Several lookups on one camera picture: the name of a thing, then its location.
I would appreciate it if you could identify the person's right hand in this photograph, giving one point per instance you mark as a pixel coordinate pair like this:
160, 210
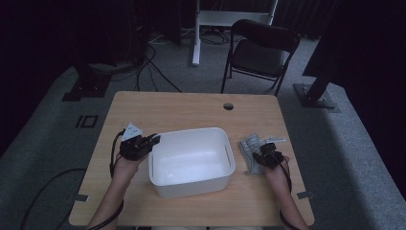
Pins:
277, 175

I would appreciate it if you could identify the grey round stand base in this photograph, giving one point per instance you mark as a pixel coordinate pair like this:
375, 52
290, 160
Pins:
108, 68

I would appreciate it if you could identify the white desk frame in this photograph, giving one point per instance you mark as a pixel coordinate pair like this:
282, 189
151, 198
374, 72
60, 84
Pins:
223, 17

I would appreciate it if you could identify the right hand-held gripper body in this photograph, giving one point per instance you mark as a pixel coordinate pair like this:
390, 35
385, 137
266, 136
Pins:
271, 158

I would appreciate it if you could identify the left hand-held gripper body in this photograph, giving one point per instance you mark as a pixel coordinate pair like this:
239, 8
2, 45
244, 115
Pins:
134, 148

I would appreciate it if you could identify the black stand base with post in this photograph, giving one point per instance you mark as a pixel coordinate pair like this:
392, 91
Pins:
89, 86
314, 97

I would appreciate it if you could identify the black folding chair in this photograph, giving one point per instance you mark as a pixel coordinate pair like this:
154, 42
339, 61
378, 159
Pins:
258, 57

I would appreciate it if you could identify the grey fluffy towel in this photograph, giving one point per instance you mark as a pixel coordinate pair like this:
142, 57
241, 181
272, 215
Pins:
250, 147

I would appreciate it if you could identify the person's left hand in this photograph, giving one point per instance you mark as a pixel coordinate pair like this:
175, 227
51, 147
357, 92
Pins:
126, 169

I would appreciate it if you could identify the white plastic storage bin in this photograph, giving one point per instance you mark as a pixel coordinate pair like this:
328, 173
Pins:
191, 166

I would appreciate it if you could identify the grey tape piece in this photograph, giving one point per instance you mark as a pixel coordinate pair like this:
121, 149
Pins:
305, 195
81, 198

